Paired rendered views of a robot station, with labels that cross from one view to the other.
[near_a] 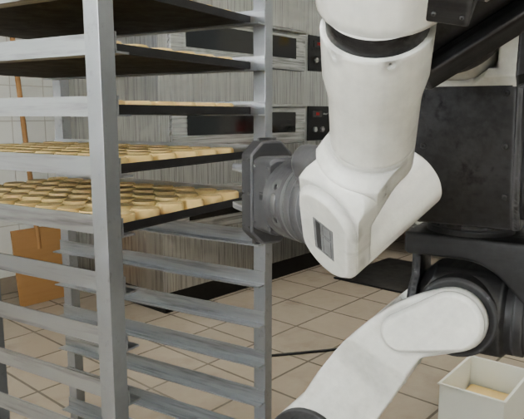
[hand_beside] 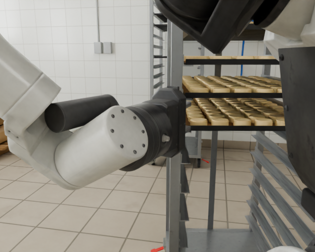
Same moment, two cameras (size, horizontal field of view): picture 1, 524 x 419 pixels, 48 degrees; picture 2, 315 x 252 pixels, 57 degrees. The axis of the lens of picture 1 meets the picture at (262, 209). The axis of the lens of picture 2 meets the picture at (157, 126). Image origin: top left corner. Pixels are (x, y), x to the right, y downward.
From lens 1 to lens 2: 0.60 m
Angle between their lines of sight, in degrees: 59
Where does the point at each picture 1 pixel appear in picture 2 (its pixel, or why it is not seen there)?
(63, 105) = not seen: hidden behind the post
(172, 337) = (283, 203)
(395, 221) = (75, 161)
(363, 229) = (24, 157)
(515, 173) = not seen: outside the picture
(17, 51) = not seen: hidden behind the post
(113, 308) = (172, 168)
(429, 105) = (286, 68)
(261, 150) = (157, 94)
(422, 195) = (93, 148)
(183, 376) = (284, 229)
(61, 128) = (264, 68)
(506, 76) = (313, 34)
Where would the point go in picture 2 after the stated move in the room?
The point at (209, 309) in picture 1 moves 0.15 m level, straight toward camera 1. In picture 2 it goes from (299, 195) to (273, 208)
